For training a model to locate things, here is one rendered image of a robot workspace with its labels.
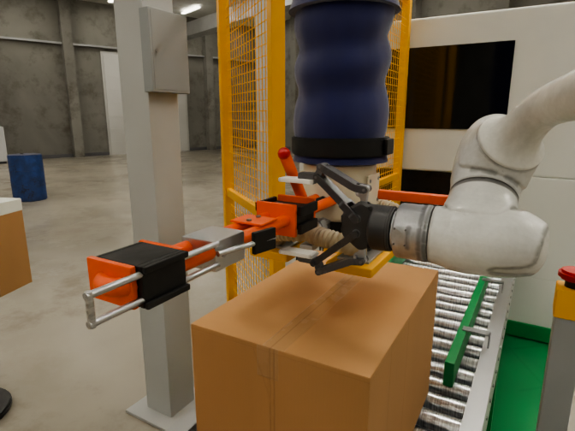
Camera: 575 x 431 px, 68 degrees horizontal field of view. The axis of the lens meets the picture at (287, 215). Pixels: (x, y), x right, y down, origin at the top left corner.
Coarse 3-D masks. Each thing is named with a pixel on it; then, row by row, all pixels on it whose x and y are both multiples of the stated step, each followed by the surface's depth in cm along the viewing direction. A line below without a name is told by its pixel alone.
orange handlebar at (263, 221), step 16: (384, 192) 100; (400, 192) 98; (416, 192) 97; (320, 208) 87; (240, 224) 71; (256, 224) 68; (272, 224) 71; (288, 224) 76; (208, 256) 57; (128, 288) 47
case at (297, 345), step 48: (288, 288) 110; (336, 288) 110; (384, 288) 110; (432, 288) 117; (192, 336) 92; (240, 336) 86; (288, 336) 86; (336, 336) 86; (384, 336) 86; (432, 336) 127; (240, 384) 88; (288, 384) 82; (336, 384) 76; (384, 384) 82
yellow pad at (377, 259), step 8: (368, 248) 93; (336, 256) 92; (344, 256) 90; (368, 256) 90; (376, 256) 91; (384, 256) 92; (392, 256) 96; (368, 264) 86; (376, 264) 87; (384, 264) 91; (344, 272) 87; (352, 272) 86; (360, 272) 85; (368, 272) 84; (376, 272) 87
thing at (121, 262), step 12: (144, 240) 56; (108, 252) 51; (120, 252) 51; (132, 252) 51; (144, 252) 51; (156, 252) 51; (168, 252) 51; (96, 264) 49; (108, 264) 48; (120, 264) 47; (132, 264) 47; (120, 276) 47; (132, 288) 47; (108, 300) 49; (120, 300) 48; (132, 300) 47
